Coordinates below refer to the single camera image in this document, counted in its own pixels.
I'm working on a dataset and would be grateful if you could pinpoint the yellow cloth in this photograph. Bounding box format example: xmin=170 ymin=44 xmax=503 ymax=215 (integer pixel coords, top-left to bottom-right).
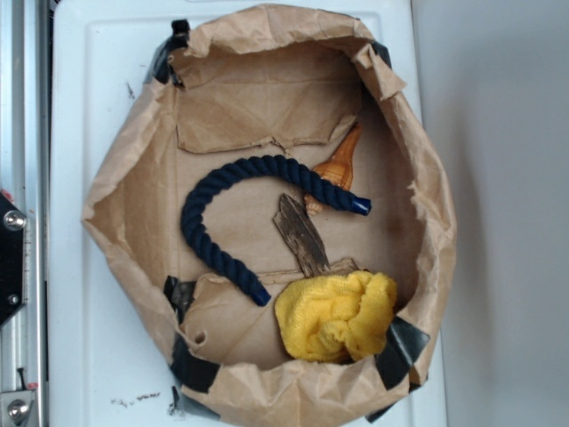
xmin=275 ymin=270 xmax=397 ymax=363

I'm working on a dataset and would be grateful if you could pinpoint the orange conch seashell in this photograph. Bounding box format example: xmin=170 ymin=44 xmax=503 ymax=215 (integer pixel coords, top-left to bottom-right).
xmin=312 ymin=123 xmax=362 ymax=190

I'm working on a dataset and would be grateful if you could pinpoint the black bracket plate with bolt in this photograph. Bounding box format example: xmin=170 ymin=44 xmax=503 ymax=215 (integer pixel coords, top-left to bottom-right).
xmin=0 ymin=189 xmax=28 ymax=327

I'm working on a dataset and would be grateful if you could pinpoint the dark blue twisted rope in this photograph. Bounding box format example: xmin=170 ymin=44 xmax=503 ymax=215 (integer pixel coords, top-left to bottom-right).
xmin=180 ymin=153 xmax=373 ymax=307

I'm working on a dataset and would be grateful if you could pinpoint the dark wood bark piece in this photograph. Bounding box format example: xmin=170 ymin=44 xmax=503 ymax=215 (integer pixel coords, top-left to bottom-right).
xmin=273 ymin=194 xmax=330 ymax=278

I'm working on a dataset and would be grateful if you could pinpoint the metal corner bracket with bolt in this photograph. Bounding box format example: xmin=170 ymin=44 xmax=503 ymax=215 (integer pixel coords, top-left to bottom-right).
xmin=1 ymin=367 xmax=39 ymax=427

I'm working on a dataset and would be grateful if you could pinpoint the aluminium frame rail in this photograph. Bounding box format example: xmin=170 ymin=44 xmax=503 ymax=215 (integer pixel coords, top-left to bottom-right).
xmin=1 ymin=1 xmax=51 ymax=426

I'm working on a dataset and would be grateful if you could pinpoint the brown paper bag bin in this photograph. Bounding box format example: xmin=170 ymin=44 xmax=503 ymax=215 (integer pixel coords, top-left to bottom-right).
xmin=83 ymin=4 xmax=457 ymax=426

